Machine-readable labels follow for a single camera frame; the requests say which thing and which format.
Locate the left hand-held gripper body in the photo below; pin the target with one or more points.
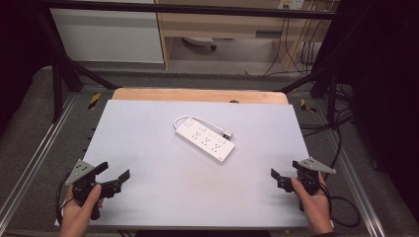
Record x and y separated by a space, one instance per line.
80 171

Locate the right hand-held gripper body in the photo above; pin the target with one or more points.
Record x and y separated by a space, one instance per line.
313 166

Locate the white power strip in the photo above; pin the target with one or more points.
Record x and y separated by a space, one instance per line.
206 141

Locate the person's right hand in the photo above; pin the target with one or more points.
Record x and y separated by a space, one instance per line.
316 210

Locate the person's left hand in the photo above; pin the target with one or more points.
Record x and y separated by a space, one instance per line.
77 217

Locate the pale grey table mat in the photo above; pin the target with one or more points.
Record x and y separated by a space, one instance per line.
171 184

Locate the yellow black tape marker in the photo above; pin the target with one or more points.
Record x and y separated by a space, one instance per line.
94 101
307 106

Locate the black metal stand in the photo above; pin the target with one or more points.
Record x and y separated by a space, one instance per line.
57 92
331 98

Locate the black curtain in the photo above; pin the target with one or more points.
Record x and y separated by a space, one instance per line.
19 59
385 98

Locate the wooden table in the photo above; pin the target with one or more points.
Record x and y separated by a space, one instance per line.
197 96

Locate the white cabinet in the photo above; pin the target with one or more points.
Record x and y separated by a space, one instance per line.
108 36

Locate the white chair base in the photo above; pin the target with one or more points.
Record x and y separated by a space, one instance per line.
199 41

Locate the wooden desk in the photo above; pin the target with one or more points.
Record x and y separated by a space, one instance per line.
224 24

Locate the aluminium rail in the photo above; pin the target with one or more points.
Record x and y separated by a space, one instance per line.
362 200
39 153

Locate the white wall socket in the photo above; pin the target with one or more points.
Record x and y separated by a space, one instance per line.
290 4

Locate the black metal frame bar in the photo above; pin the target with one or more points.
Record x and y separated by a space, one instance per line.
197 9

